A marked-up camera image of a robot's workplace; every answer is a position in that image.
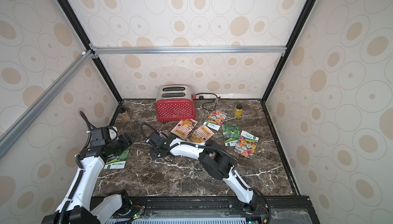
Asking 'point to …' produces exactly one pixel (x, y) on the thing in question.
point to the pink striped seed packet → (184, 128)
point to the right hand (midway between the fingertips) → (159, 150)
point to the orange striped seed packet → (200, 134)
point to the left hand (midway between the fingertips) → (137, 137)
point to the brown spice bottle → (125, 117)
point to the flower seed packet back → (215, 119)
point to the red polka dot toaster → (175, 102)
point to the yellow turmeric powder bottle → (238, 111)
